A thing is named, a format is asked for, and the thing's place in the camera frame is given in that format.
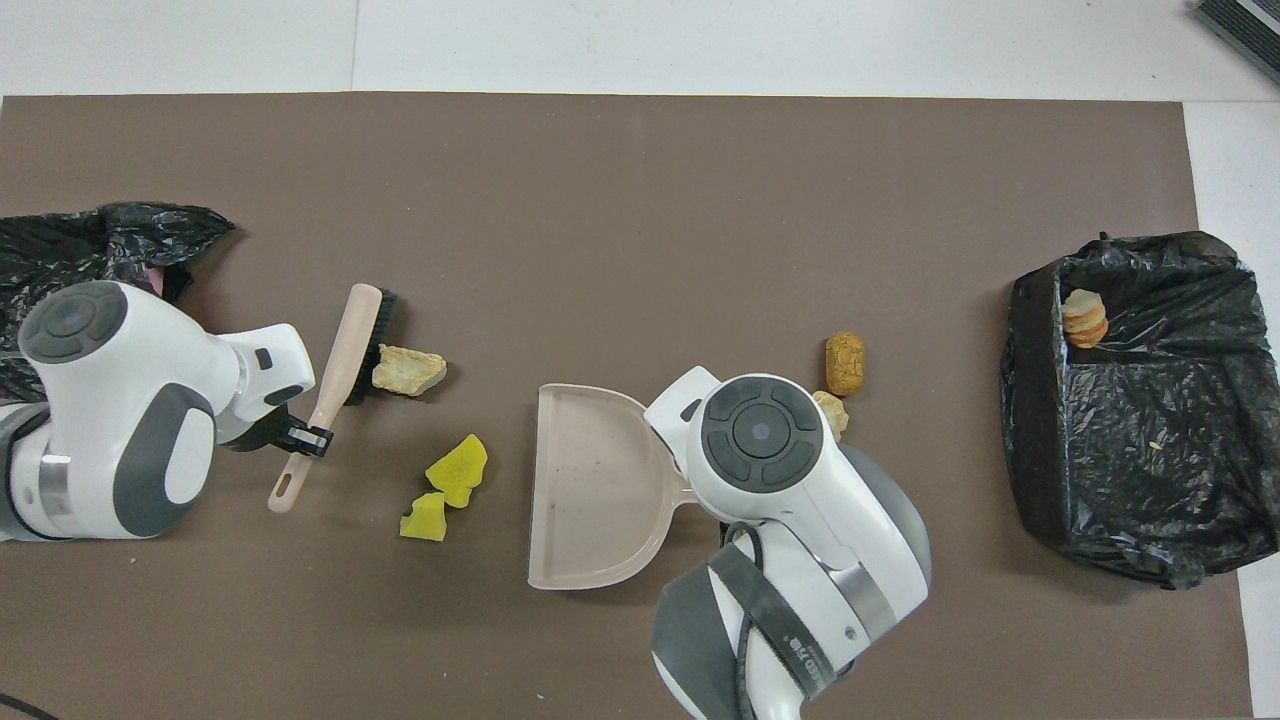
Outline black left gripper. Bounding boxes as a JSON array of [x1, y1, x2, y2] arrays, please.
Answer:
[[225, 400, 334, 460]]

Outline beige hand brush black bristles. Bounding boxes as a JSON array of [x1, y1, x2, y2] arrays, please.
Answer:
[[267, 284, 399, 514]]

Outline tan bread slice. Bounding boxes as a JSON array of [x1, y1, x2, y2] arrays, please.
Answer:
[[372, 345, 448, 398]]

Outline small yellow sponge piece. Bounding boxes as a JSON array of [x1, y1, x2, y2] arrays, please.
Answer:
[[400, 491, 448, 542]]

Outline large yellow sponge piece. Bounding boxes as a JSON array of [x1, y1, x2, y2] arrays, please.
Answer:
[[425, 434, 489, 509]]

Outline beige plastic dustpan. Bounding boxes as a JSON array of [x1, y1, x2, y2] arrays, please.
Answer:
[[527, 383, 701, 591]]

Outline brown fried croquette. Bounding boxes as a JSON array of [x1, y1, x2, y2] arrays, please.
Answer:
[[825, 331, 867, 397]]

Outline pink bin with black bag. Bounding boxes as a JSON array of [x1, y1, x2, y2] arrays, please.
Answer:
[[0, 202, 237, 406]]

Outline brown table mat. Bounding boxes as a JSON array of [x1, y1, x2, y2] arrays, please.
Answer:
[[0, 92, 1255, 720]]

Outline round tan bread bun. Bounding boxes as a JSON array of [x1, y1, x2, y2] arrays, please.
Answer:
[[1062, 288, 1109, 349]]

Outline dark ribbed floor mat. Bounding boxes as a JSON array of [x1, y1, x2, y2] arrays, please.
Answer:
[[1195, 0, 1280, 86]]

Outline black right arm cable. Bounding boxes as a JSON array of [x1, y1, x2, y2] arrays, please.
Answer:
[[720, 520, 766, 720]]

